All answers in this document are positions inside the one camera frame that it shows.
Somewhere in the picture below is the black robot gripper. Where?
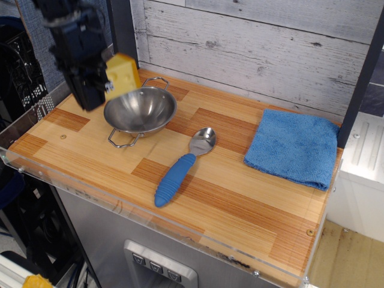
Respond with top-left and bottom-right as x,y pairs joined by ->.
44,8 -> 112,111

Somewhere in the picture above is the yellow cheese wedge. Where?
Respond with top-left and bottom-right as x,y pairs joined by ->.
105,53 -> 141,101

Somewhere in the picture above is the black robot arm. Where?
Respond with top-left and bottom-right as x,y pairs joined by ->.
34,1 -> 113,111

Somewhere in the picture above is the stainless steel pot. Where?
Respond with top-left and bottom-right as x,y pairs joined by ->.
104,76 -> 177,148

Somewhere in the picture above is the stainless steel cabinet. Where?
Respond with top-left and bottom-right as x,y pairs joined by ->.
57,188 -> 275,287

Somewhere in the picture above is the black equipment rack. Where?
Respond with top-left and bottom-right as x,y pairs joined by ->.
1,16 -> 47,130

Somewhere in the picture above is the button control panel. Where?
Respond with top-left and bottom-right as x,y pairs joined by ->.
124,239 -> 199,287

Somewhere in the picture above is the yellow tape wrapped object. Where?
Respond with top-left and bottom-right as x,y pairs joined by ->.
22,274 -> 53,288

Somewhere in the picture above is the blue folded cloth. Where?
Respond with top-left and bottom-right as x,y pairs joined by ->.
244,109 -> 339,191

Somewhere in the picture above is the white ribbed side unit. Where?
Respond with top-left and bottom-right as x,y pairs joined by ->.
326,112 -> 383,242

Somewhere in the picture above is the dark left vertical post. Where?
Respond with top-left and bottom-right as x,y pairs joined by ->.
106,0 -> 139,67

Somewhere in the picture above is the dark vertical post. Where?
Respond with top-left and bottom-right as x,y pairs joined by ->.
337,9 -> 383,149
106,0 -> 139,67

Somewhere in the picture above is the blue handled metal spoon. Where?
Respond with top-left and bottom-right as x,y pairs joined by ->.
154,127 -> 217,208

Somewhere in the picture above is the dark right vertical post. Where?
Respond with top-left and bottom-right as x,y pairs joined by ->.
337,9 -> 383,149

